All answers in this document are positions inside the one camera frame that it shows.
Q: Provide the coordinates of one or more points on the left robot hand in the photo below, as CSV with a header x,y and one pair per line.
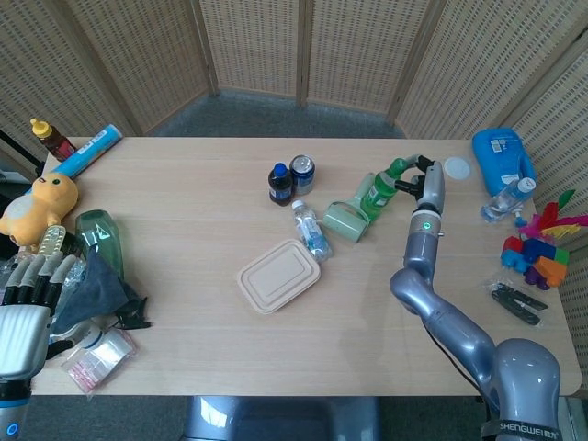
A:
x,y
23,321

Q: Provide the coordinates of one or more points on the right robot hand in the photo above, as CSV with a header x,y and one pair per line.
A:
x,y
432,188

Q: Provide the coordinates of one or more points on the green plastic soda bottle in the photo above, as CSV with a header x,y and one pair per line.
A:
x,y
379,190

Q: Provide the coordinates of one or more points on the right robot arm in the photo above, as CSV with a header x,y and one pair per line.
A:
x,y
436,312

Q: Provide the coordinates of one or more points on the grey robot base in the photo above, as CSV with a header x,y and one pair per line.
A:
x,y
285,418

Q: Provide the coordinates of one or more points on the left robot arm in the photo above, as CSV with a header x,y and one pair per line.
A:
x,y
11,413

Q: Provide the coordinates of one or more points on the white round lid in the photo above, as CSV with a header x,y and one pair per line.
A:
x,y
458,167

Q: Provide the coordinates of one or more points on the white tape roll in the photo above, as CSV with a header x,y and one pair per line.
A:
x,y
89,339

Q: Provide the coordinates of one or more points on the clear bottle white-blue cap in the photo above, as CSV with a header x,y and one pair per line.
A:
x,y
500,204

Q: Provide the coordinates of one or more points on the blue detergent jug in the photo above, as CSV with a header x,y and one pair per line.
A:
x,y
500,156

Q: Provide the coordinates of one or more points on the dark grey cloth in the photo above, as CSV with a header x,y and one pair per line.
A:
x,y
96,289

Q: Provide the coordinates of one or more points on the clear zip bags stack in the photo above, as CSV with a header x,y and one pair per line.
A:
x,y
98,358

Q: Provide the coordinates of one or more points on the pale green lint roller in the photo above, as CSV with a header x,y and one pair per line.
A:
x,y
342,220

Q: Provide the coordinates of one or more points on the black binder clip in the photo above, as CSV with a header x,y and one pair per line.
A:
x,y
133,317

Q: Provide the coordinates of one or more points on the green glass bottle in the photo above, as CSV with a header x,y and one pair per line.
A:
x,y
108,239

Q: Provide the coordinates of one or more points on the colourful feather shuttlecock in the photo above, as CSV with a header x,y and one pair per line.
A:
x,y
549,220

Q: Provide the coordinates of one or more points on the colourful building blocks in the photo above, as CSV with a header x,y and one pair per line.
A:
x,y
533,262

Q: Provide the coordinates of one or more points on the yellow plush duck toy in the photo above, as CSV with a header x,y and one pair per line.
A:
x,y
46,197

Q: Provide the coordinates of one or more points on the small clear water bottle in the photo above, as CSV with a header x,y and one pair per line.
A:
x,y
312,234

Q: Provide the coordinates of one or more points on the blue soda can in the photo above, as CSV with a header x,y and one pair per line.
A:
x,y
303,179

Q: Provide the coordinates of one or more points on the black pliers in bag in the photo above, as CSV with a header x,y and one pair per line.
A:
x,y
519,303

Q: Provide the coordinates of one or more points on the cola bottle blue cap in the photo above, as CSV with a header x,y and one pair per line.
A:
x,y
279,188

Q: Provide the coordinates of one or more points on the beige lidded lunch box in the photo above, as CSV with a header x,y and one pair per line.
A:
x,y
278,278

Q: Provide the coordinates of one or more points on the tea bottle yellow cap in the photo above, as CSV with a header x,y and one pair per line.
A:
x,y
55,144

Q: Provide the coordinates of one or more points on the blue cling wrap tube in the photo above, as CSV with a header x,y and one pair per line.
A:
x,y
92,149

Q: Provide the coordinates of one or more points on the woven folding screen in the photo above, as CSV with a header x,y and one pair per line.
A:
x,y
252,46

